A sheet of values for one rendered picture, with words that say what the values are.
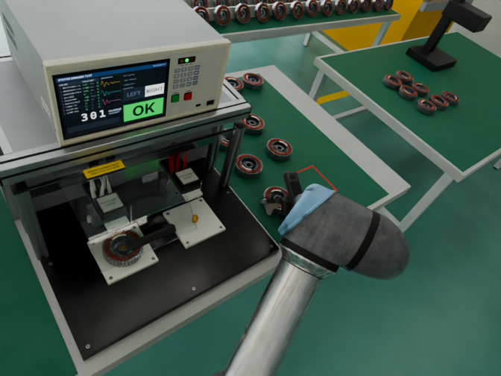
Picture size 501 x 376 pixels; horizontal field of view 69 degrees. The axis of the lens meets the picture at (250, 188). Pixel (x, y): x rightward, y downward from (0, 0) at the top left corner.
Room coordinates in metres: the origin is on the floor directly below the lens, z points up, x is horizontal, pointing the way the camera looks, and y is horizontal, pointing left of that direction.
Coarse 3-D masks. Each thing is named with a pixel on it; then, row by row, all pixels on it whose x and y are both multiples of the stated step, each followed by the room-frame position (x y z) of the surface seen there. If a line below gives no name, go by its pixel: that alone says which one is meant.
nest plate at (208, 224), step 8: (200, 200) 0.80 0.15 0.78; (192, 208) 0.76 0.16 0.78; (200, 208) 0.77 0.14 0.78; (208, 208) 0.78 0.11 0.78; (200, 216) 0.74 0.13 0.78; (208, 216) 0.75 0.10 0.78; (216, 216) 0.76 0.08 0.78; (200, 224) 0.71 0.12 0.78; (208, 224) 0.72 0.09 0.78; (216, 224) 0.73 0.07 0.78; (192, 232) 0.67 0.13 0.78; (200, 232) 0.68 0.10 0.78; (208, 232) 0.69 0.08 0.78; (216, 232) 0.70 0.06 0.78; (184, 240) 0.63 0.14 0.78; (192, 240) 0.64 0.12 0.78; (200, 240) 0.65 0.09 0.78
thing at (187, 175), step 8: (160, 160) 0.81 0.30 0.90; (168, 168) 0.79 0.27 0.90; (176, 176) 0.75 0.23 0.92; (184, 176) 0.76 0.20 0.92; (192, 176) 0.77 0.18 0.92; (184, 184) 0.73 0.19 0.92; (192, 184) 0.74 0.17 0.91; (200, 184) 0.77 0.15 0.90; (184, 192) 0.72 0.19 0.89; (192, 192) 0.74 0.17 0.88; (200, 192) 0.75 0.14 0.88
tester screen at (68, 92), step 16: (160, 64) 0.73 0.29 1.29; (64, 80) 0.56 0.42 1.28; (80, 80) 0.59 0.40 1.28; (96, 80) 0.61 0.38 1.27; (112, 80) 0.64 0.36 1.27; (128, 80) 0.67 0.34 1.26; (144, 80) 0.70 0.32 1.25; (160, 80) 0.73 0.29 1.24; (64, 96) 0.56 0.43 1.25; (80, 96) 0.58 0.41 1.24; (96, 96) 0.61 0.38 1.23; (112, 96) 0.64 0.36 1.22; (160, 96) 0.73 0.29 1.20; (64, 112) 0.56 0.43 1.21; (80, 112) 0.58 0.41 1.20; (112, 112) 0.64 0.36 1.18; (64, 128) 0.55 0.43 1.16; (96, 128) 0.61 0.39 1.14
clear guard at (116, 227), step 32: (96, 160) 0.58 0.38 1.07; (128, 160) 0.61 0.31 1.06; (64, 192) 0.46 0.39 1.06; (96, 192) 0.49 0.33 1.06; (128, 192) 0.52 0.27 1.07; (160, 192) 0.55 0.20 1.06; (96, 224) 0.41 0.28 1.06; (128, 224) 0.44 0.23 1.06; (160, 224) 0.48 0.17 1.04; (192, 224) 0.53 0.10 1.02; (96, 256) 0.36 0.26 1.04; (128, 256) 0.39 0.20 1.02
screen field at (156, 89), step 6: (156, 84) 0.72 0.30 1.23; (162, 84) 0.73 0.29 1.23; (126, 90) 0.66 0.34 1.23; (132, 90) 0.67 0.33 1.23; (138, 90) 0.69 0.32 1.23; (144, 90) 0.70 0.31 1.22; (150, 90) 0.71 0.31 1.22; (156, 90) 0.72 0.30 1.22; (162, 90) 0.73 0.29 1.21; (126, 96) 0.66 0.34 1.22; (132, 96) 0.67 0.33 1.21; (138, 96) 0.69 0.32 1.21; (144, 96) 0.70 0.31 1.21
